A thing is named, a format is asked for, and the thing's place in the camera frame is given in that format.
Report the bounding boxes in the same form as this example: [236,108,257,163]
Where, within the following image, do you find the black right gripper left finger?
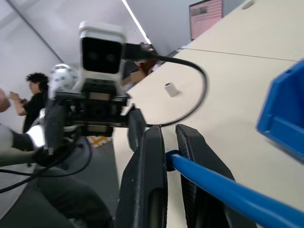
[114,124,169,228]

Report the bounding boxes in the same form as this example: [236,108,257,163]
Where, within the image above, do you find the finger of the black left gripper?
[44,98,70,155]
[127,108,146,153]

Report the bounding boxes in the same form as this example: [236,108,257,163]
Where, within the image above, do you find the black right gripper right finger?
[175,123,258,228]

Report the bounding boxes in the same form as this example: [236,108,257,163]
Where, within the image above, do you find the blue rod tool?
[165,149,304,228]

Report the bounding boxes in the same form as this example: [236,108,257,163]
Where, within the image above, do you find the white coupler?
[163,82,180,98]

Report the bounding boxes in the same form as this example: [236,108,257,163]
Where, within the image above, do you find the blue plastic bin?
[256,57,304,164]

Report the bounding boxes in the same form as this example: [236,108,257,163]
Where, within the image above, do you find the person in black shirt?
[9,72,51,134]

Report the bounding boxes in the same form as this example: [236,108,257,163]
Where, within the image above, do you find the brown cardboard box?
[121,60,146,92]

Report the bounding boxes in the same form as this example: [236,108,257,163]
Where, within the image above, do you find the blurred pale bystander hand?
[0,87,12,114]

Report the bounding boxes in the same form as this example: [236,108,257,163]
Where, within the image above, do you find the ceiling light strip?
[120,0,152,45]

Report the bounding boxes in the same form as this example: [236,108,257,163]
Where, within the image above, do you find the computer monitor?
[189,0,224,41]

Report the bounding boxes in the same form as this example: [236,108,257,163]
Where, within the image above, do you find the thin black robot cables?
[0,139,94,193]

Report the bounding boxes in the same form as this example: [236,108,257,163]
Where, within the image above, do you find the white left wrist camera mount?
[77,20,127,93]

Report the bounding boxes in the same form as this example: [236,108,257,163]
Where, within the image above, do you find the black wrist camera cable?
[123,42,210,128]

